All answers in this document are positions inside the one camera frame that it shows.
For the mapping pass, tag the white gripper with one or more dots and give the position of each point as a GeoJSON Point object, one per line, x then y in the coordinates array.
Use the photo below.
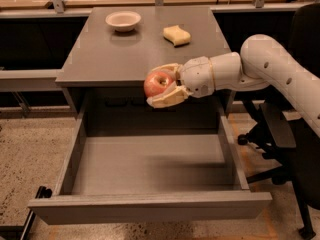
{"type": "Point", "coordinates": [196, 76]}

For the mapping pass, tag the red apple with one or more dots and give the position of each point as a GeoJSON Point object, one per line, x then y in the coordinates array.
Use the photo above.
{"type": "Point", "coordinates": [156, 83]}

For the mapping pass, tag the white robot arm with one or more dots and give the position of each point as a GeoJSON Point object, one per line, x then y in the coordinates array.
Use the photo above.
{"type": "Point", "coordinates": [261, 62]}

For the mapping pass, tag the grey cabinet counter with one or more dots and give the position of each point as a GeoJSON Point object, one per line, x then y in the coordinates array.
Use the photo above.
{"type": "Point", "coordinates": [102, 57]}

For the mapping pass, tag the grey open top drawer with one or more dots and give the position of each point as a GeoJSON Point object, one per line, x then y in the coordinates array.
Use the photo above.
{"type": "Point", "coordinates": [120, 179]}

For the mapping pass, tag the yellow sponge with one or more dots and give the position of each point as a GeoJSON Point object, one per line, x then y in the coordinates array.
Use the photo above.
{"type": "Point", "coordinates": [176, 35]}

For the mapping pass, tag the white bowl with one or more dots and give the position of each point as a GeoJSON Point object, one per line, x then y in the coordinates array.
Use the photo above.
{"type": "Point", "coordinates": [123, 21]}

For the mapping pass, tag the black office chair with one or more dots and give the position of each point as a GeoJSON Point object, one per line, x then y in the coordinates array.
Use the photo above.
{"type": "Point", "coordinates": [293, 143]}

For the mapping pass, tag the black cart frame leg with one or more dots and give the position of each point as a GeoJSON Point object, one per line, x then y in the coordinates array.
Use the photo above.
{"type": "Point", "coordinates": [21, 232]}

